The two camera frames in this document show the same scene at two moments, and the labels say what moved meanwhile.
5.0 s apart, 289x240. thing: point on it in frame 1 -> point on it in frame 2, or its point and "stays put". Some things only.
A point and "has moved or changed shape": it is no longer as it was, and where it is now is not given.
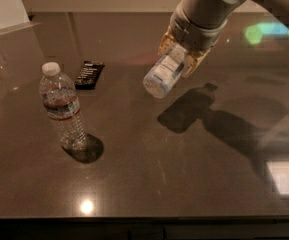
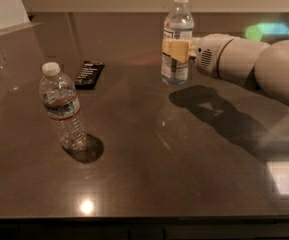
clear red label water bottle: (62, 103) stays put
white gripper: (194, 34) -> (208, 55)
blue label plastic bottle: (164, 71) has moved or changed shape
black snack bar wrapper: (89, 75) stays put
